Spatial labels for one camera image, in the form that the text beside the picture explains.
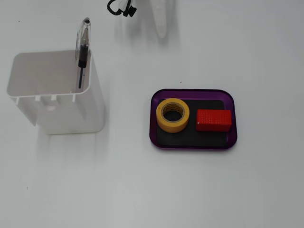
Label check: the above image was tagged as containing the purple metal tray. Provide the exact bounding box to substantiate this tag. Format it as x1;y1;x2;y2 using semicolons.
149;88;238;150

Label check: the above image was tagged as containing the white plastic container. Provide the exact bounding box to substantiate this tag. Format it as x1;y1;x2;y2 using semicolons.
6;49;105;135

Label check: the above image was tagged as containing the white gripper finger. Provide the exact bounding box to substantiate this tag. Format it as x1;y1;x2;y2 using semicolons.
151;0;169;39

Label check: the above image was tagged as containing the black camera cable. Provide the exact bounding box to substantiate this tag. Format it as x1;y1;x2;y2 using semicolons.
107;0;124;13

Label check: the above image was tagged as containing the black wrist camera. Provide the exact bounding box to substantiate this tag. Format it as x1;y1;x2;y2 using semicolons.
122;0;138;17

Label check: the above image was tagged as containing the clear black ballpoint pen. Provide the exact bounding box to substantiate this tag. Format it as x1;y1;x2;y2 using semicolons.
75;17;92;90

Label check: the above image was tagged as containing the black tray mat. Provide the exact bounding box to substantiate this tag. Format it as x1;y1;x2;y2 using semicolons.
156;98;228;147

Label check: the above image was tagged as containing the yellow masking tape roll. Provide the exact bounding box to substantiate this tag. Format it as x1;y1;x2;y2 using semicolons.
156;97;190;133

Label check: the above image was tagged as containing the red rectangular block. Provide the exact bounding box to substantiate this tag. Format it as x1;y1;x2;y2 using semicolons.
195;109;232;132

